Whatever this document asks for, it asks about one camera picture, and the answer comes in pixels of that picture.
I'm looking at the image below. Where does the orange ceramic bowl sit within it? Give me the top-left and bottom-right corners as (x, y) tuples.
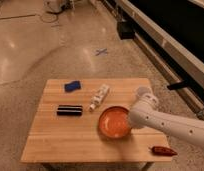
(98, 106), (131, 139)

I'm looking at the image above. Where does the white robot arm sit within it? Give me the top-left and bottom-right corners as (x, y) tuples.
(128, 93), (204, 149)

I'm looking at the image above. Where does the white tube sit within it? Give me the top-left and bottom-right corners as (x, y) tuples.
(89, 84), (110, 111)

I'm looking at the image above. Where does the blue sponge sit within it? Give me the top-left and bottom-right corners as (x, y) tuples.
(64, 81), (81, 92)

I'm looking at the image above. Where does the translucent plastic cup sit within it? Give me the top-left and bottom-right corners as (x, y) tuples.
(136, 86), (152, 98)

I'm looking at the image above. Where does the black rectangular case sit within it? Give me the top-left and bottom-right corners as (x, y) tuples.
(56, 105), (83, 116)

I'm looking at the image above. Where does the wooden table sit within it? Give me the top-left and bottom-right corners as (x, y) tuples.
(21, 78), (172, 164)

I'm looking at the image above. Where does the black box on floor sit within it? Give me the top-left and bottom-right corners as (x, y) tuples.
(117, 22), (135, 40)

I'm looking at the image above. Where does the red chili pepper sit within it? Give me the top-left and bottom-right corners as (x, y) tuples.
(151, 146), (176, 156)

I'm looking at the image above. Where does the white device on floor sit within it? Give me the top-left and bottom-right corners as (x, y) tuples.
(44, 0), (70, 13)

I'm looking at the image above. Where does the long grey wall bench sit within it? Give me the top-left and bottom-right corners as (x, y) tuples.
(101, 0), (204, 116)

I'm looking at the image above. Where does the black floor cable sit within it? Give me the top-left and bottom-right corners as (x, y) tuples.
(0, 12), (60, 24)

